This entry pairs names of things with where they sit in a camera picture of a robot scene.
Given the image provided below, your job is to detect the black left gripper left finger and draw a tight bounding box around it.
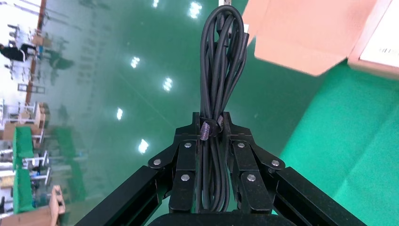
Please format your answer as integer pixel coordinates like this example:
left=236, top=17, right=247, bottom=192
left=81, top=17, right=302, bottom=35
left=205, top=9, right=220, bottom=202
left=74, top=112, right=200, bottom=226

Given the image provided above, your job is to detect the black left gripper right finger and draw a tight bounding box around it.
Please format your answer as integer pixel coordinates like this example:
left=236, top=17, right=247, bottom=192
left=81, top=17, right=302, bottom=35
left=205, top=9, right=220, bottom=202
left=223, top=112, right=368, bottom=226

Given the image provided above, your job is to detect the black data cable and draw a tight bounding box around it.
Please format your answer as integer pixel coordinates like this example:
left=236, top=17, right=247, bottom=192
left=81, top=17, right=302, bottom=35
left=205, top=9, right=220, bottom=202
left=195, top=4, right=250, bottom=214

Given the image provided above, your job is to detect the pink cardboard box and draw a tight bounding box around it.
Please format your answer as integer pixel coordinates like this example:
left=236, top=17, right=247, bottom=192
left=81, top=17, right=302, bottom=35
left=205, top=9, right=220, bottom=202
left=241, top=0, right=399, bottom=81

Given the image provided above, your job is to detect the green table mat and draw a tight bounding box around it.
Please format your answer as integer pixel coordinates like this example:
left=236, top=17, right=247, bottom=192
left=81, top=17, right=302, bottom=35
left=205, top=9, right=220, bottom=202
left=278, top=59, right=399, bottom=226

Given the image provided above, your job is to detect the brown cardboard carton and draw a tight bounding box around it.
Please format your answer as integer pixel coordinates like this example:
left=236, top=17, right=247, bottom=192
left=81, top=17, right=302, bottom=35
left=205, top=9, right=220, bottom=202
left=0, top=185, right=66, bottom=226

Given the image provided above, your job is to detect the green topped workbench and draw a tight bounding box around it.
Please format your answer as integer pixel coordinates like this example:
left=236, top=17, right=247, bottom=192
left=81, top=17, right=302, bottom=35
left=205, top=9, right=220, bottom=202
left=12, top=126, right=35, bottom=159
left=12, top=168, right=34, bottom=215

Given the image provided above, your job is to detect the white printed instruction sheet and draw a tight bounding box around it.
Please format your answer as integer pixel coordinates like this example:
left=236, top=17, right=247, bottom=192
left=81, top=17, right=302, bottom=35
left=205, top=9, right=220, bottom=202
left=359, top=0, right=399, bottom=68

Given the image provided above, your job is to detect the person in black clothes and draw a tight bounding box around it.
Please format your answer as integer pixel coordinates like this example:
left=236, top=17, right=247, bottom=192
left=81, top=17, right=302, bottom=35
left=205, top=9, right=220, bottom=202
left=0, top=43, right=37, bottom=63

